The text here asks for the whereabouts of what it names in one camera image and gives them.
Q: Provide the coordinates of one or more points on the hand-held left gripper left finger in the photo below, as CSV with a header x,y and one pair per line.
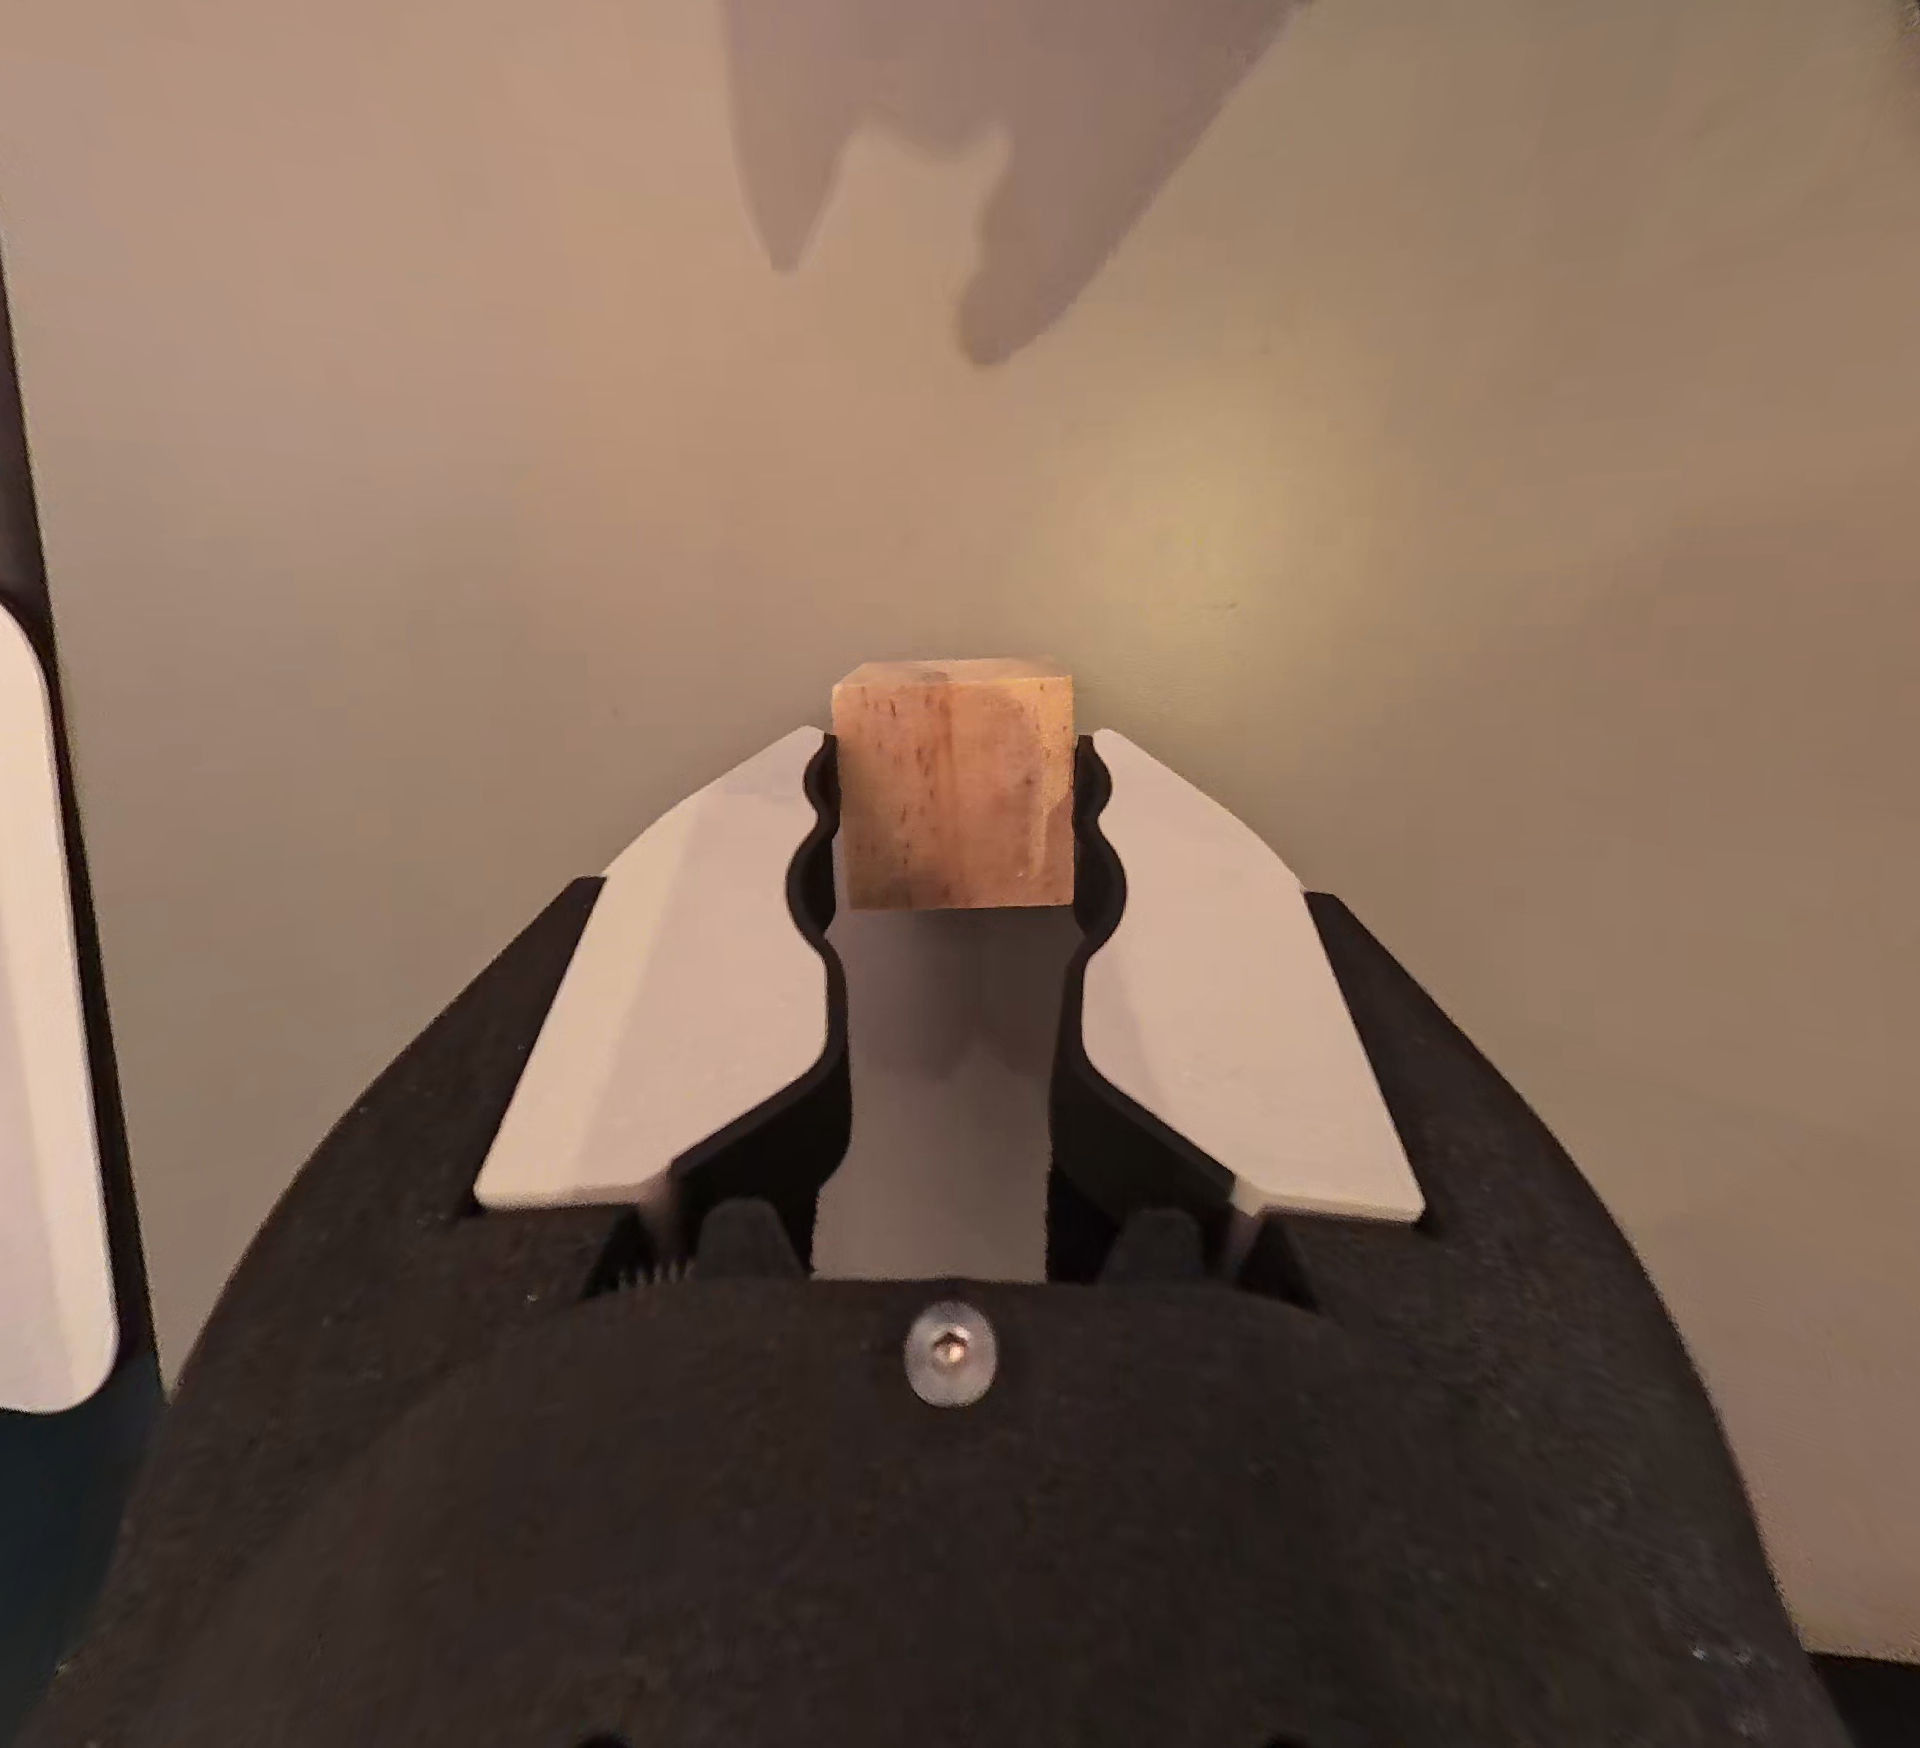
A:
x,y
660,1027

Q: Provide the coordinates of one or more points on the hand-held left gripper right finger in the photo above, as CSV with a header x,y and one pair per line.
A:
x,y
1229,1027

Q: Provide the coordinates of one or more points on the wooden cube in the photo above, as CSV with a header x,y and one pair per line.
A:
x,y
953,787

